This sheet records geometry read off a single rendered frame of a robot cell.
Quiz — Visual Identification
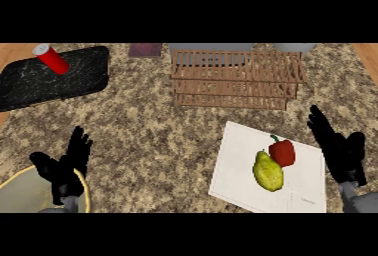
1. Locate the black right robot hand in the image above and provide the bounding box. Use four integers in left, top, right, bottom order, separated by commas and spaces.
306, 104, 369, 187

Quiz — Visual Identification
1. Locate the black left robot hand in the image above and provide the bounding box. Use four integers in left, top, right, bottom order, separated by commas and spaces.
28, 125, 95, 206

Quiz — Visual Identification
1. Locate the white placemat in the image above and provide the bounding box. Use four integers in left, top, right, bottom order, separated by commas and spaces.
208, 121, 328, 214

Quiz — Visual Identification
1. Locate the green pear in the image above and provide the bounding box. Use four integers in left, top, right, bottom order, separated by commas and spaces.
253, 150, 285, 193

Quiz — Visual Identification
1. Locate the brown wooden tiered shelf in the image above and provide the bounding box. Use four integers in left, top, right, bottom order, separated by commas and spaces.
170, 49, 307, 111

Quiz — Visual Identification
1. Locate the red bell pepper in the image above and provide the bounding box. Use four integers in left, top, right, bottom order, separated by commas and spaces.
268, 134, 297, 168

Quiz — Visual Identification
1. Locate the grey plate with yellow rim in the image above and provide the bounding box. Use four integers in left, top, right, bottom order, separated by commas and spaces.
0, 164, 92, 214

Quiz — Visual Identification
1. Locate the black speckled cutting board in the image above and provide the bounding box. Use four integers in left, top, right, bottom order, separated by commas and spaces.
0, 45, 111, 113

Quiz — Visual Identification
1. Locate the red can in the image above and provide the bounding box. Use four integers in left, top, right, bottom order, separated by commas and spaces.
31, 43, 71, 76

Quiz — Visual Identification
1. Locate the grey rounded object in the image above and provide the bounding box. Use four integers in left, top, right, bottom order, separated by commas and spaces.
273, 43, 316, 54

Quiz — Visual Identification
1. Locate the dark purple square object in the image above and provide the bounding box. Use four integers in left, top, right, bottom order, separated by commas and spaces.
129, 43, 164, 58

